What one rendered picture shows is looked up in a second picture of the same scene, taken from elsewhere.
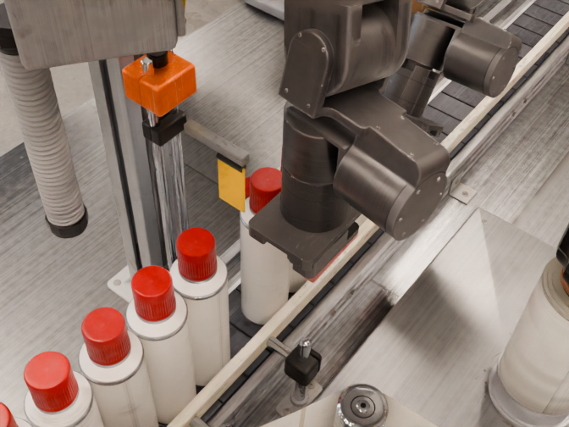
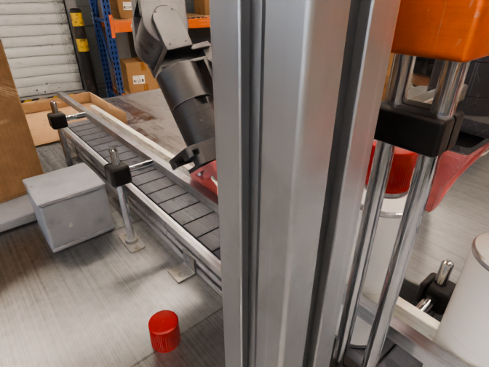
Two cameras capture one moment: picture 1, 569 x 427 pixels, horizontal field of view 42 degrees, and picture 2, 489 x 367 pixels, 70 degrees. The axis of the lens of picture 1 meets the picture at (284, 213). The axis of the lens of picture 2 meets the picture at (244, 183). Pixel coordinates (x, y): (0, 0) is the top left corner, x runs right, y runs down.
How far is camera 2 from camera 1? 0.70 m
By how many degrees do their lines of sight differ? 60
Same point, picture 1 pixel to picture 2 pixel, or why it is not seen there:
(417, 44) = (194, 81)
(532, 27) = (97, 136)
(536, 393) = not seen: hidden behind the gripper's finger
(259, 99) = (12, 306)
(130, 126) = (358, 203)
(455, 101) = (142, 175)
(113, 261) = not seen: outside the picture
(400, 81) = (208, 114)
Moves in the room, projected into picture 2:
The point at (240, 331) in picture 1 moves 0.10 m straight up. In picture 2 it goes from (388, 354) to (413, 278)
